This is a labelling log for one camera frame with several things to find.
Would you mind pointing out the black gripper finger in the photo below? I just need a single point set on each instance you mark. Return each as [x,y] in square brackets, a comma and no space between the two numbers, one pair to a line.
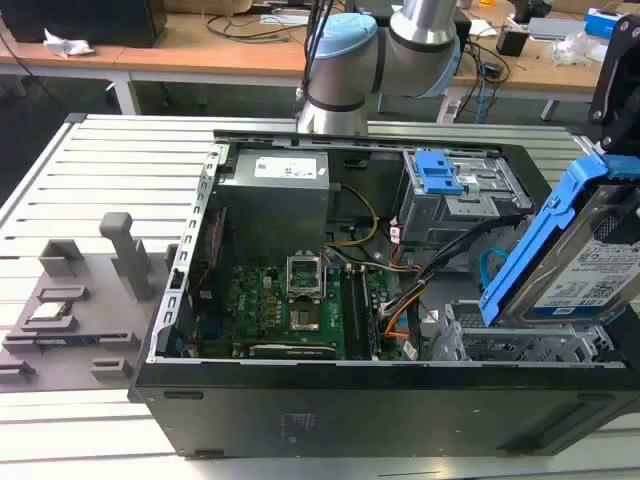
[606,80]

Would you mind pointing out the hard disk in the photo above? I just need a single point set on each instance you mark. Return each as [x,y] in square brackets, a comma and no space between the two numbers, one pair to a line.
[565,250]

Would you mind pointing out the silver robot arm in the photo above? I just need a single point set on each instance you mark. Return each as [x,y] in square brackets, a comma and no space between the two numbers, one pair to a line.
[345,70]

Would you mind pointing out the metal disk bay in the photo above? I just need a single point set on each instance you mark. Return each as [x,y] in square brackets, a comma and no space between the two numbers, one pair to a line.
[525,345]

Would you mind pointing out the RAM slot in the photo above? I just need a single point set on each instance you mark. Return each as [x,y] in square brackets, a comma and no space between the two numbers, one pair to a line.
[356,310]

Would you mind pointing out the clear plastic bag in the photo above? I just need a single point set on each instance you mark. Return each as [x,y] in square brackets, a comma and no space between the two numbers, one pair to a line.
[577,47]

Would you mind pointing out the blue cardboard box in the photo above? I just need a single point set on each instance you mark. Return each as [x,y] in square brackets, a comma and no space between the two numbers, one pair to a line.
[602,20]

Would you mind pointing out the grey flat device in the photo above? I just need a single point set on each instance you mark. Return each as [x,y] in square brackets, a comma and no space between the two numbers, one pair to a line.
[555,27]

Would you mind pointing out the small black box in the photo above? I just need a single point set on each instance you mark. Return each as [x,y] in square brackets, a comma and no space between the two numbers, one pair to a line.
[511,41]

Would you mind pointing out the blue drive cage latch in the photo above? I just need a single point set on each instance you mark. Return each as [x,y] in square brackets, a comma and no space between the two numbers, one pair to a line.
[436,172]

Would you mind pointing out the metal drive cage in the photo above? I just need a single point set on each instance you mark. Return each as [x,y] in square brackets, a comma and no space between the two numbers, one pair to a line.
[450,215]

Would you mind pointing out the grey power supply unit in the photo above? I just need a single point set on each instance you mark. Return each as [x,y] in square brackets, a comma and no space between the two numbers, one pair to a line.
[275,200]

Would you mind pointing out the CPU socket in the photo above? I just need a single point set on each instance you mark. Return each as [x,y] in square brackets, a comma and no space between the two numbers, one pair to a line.
[304,275]

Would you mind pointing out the wooden desk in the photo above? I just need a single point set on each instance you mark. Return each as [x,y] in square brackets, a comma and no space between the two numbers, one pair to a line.
[200,60]

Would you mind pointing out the black open PC case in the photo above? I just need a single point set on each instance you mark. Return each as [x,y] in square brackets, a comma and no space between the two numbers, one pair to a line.
[350,400]

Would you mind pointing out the black graphics card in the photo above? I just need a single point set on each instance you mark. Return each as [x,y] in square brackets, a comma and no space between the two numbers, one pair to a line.
[292,351]

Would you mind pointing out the green motherboard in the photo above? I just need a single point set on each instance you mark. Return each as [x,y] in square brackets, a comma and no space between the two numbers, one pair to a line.
[260,310]

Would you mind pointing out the large black box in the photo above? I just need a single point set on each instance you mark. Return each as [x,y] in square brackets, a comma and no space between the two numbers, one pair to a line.
[85,20]

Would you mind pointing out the crumpled white paper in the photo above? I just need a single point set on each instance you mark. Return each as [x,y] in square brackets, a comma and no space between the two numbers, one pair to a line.
[67,44]

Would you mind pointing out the grey parts rack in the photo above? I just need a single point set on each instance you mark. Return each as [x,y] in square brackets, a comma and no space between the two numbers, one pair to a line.
[75,320]

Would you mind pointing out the silver CPU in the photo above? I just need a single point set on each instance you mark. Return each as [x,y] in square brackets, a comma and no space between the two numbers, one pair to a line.
[48,311]

